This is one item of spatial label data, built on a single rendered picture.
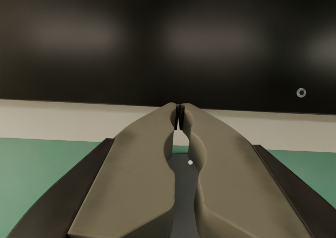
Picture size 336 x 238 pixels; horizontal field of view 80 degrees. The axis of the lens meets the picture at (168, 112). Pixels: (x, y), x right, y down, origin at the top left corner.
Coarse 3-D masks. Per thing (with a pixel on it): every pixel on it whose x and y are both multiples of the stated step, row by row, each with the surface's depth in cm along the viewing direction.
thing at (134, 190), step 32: (128, 128) 9; (160, 128) 9; (128, 160) 7; (160, 160) 7; (96, 192) 6; (128, 192) 6; (160, 192) 6; (96, 224) 5; (128, 224) 5; (160, 224) 6
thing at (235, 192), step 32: (192, 128) 9; (224, 128) 9; (192, 160) 9; (224, 160) 7; (256, 160) 8; (224, 192) 6; (256, 192) 6; (224, 224) 6; (256, 224) 5; (288, 224) 5
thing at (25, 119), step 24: (0, 120) 21; (24, 120) 21; (48, 120) 21; (72, 120) 21; (96, 120) 21; (120, 120) 21; (240, 120) 21; (264, 120) 22; (288, 120) 22; (312, 120) 22; (264, 144) 22; (288, 144) 22; (312, 144) 22
